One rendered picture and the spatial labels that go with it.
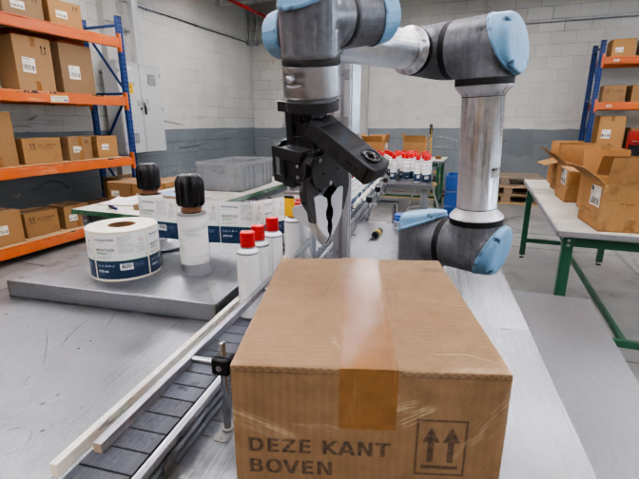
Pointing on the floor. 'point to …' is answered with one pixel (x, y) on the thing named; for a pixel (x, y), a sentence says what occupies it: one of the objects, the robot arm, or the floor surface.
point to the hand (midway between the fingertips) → (327, 238)
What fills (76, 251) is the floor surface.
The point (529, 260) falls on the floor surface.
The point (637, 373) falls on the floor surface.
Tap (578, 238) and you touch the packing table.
